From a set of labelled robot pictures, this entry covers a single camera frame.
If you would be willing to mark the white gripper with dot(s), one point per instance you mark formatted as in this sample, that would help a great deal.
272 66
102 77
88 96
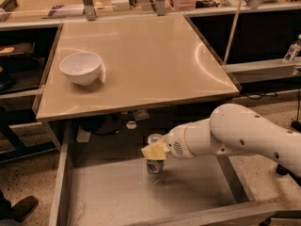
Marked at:
176 141

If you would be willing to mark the silver redbull can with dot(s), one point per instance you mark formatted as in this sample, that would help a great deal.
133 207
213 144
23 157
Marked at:
155 167

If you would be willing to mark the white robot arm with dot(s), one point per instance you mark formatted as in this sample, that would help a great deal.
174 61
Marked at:
231 129

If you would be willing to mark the open grey top drawer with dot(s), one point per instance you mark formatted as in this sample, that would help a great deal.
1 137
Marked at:
107 182

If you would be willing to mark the white ceramic bowl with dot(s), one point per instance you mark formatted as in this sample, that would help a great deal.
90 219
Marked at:
81 68

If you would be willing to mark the black office chair base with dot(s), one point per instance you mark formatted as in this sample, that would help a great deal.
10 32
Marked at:
281 170

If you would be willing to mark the dark brown shoe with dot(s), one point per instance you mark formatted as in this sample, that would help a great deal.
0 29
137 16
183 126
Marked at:
24 208

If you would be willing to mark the purple white packet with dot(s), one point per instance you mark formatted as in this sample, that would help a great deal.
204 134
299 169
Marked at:
66 10

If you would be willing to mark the black hairbrush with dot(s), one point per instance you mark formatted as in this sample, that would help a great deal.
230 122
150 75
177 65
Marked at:
6 8

